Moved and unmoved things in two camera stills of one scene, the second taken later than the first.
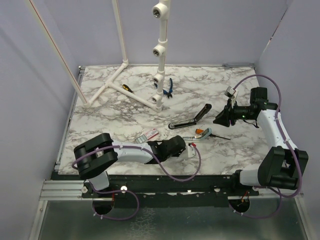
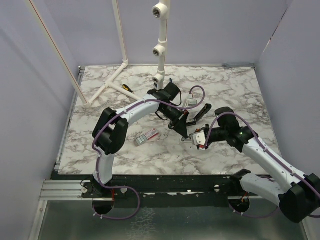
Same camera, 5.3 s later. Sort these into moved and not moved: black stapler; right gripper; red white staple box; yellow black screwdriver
Moved: right gripper
Not moved: black stapler; yellow black screwdriver; red white staple box
